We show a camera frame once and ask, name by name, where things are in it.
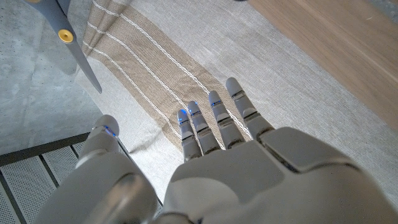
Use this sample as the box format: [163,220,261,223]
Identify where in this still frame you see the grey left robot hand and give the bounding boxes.
[32,77,398,224]

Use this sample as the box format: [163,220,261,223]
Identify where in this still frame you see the orange grey handled scissors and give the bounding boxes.
[24,0,103,94]

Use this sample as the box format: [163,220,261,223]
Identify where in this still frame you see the beige striped curtain backdrop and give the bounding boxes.
[67,0,398,206]

